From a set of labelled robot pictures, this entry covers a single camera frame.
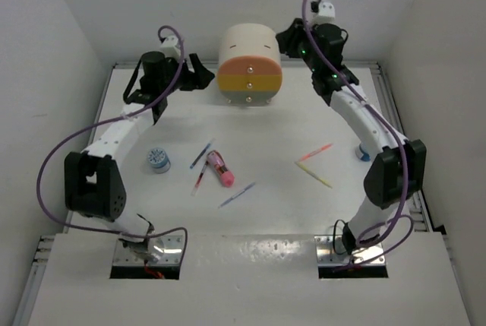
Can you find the red pen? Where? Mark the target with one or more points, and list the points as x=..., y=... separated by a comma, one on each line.
x=199, y=179

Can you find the yellow highlighter pen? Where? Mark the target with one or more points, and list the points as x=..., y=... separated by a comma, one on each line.
x=313, y=174

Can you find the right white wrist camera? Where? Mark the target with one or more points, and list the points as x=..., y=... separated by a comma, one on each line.
x=323, y=12

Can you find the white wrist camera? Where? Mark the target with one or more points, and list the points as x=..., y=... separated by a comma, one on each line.
x=170, y=47
x=323, y=12

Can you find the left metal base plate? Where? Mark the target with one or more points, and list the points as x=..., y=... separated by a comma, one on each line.
x=152, y=252

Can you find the blue tape roll right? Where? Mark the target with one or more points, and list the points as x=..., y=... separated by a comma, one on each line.
x=362, y=154

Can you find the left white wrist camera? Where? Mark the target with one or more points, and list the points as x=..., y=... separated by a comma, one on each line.
x=170, y=47

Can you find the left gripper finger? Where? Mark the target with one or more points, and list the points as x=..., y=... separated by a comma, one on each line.
x=204, y=79
x=196, y=63

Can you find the blue tape roll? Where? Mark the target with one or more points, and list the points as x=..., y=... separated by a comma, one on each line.
x=362, y=154
x=158, y=160

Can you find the metal base plate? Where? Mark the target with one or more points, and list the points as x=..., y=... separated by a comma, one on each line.
x=152, y=252
x=349, y=254

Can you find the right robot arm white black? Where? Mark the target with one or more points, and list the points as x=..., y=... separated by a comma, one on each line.
x=397, y=163

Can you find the pink glue stick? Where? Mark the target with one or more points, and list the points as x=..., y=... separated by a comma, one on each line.
x=220, y=168

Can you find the blue pen upper left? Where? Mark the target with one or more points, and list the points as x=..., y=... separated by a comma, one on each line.
x=202, y=153

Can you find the blue pen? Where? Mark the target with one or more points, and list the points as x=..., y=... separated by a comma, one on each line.
x=237, y=195
x=202, y=153

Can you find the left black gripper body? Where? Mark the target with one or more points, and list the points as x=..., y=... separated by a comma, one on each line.
x=187, y=80

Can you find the cream three-drawer storage cabinet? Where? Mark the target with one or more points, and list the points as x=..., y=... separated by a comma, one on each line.
x=249, y=70

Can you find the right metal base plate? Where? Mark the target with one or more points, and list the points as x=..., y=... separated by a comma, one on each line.
x=349, y=254

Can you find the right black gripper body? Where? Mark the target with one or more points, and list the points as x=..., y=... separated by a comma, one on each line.
x=310, y=57

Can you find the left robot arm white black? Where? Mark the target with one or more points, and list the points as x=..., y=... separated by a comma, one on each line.
x=93, y=182

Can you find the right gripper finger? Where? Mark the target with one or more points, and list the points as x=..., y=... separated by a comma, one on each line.
x=290, y=50
x=286, y=36

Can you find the pink orange highlighter pen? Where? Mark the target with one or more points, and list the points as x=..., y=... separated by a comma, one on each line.
x=315, y=152

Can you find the blue pen lower centre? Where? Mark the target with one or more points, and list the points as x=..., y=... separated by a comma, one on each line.
x=237, y=195

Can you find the blue tape roll left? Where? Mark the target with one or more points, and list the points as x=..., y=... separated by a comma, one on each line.
x=158, y=160

